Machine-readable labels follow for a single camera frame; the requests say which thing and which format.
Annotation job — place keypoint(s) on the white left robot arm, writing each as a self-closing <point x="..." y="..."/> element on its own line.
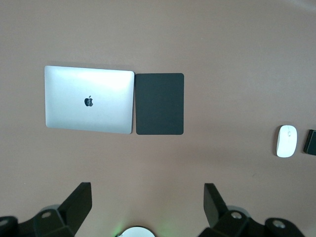
<point x="138" y="233"/>

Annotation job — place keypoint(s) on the black phone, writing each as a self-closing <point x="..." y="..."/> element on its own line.
<point x="311" y="143"/>

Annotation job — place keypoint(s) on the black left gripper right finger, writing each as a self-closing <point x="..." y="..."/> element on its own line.
<point x="214" y="205"/>

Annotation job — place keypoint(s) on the black mouse pad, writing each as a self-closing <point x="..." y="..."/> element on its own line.
<point x="160" y="103"/>

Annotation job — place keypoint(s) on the silver laptop with apple logo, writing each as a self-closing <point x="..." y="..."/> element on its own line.
<point x="69" y="111"/>

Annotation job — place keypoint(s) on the white computer mouse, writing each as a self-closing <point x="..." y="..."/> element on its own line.
<point x="286" y="144"/>

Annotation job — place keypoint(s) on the brown table cover mat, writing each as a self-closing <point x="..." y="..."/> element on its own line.
<point x="172" y="37"/>

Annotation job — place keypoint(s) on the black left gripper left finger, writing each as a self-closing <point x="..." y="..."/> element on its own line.
<point x="76" y="202"/>

